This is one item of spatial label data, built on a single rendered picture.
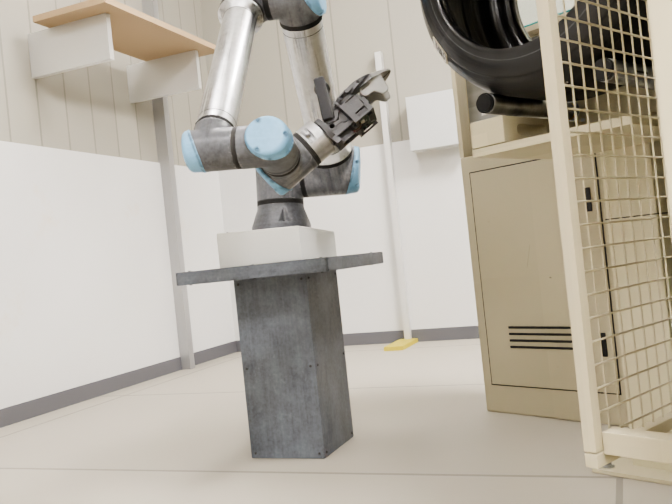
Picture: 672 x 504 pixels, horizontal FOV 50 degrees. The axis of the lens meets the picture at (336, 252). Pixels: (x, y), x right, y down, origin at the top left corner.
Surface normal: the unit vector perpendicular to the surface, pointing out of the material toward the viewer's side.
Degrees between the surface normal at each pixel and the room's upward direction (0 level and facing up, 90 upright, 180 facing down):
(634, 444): 90
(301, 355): 90
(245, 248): 90
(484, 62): 100
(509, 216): 90
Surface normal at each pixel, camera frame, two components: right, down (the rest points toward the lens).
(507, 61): -0.74, 0.25
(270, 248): -0.37, 0.04
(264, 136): -0.07, -0.28
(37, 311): 0.92, -0.10
